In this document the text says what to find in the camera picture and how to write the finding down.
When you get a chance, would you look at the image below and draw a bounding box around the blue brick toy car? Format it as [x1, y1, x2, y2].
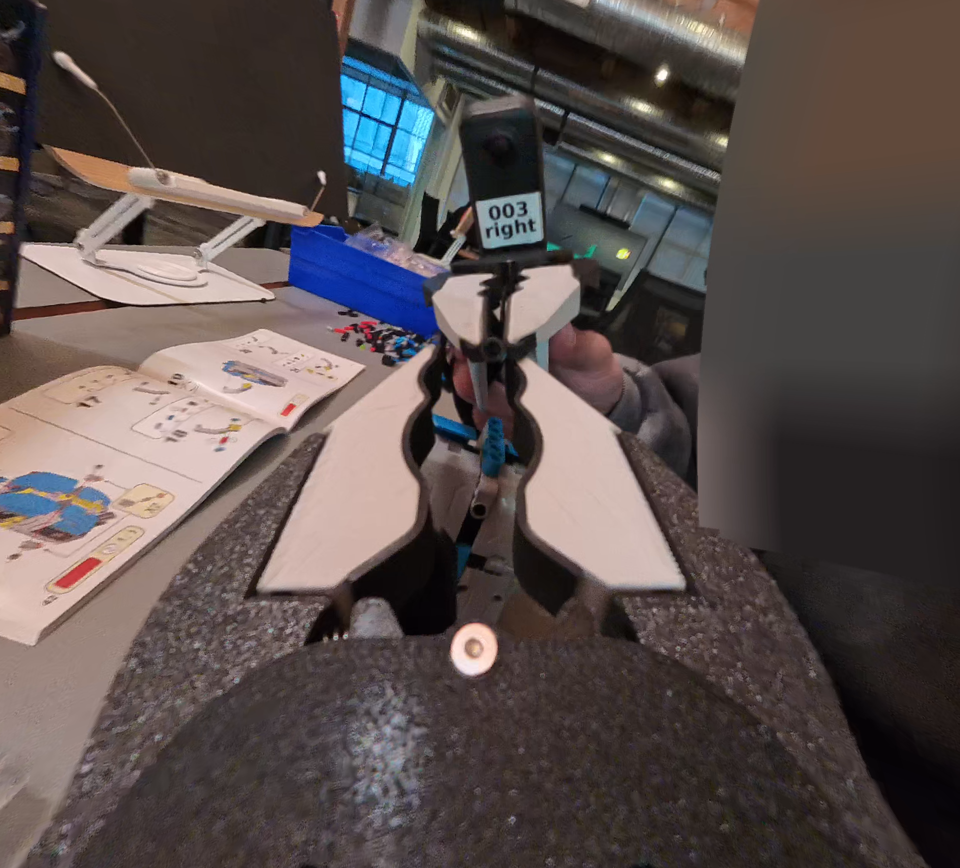
[420, 412, 528, 631]

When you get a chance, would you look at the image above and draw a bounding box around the white adjustable stand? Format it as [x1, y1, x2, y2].
[18, 50, 330, 307]

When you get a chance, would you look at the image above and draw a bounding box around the dark robot kit box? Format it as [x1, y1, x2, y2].
[0, 0, 51, 339]

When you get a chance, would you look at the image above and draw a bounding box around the crumpled clear plastic bag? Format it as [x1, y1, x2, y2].
[341, 223, 441, 278]

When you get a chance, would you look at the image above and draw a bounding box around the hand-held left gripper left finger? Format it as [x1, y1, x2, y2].
[255, 344, 440, 598]

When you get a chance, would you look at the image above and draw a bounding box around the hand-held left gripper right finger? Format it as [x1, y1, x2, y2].
[513, 350, 687, 619]

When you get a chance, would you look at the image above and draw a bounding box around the blue storage bin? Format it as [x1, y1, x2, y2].
[288, 223, 453, 339]

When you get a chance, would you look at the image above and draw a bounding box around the person's right hand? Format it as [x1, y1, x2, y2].
[450, 324, 627, 436]

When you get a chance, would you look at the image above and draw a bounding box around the open instruction booklet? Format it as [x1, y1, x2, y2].
[0, 328, 368, 646]

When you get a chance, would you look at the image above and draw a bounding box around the blue brick beam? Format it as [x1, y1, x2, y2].
[480, 416, 520, 477]

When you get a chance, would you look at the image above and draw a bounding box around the pile of small brick parts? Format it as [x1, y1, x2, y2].
[327, 318, 438, 367]

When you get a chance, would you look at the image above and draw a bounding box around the wooden board white stand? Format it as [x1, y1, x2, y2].
[441, 223, 481, 267]

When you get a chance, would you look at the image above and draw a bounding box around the grey desk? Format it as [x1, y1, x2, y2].
[0, 238, 451, 868]

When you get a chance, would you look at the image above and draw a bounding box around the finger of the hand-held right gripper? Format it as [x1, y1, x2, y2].
[433, 273, 500, 363]
[497, 266, 584, 359]

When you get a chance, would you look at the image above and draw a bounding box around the large paned window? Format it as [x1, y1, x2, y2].
[341, 54, 438, 188]

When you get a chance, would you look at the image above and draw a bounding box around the black divider panel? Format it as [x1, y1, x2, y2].
[0, 0, 351, 229]

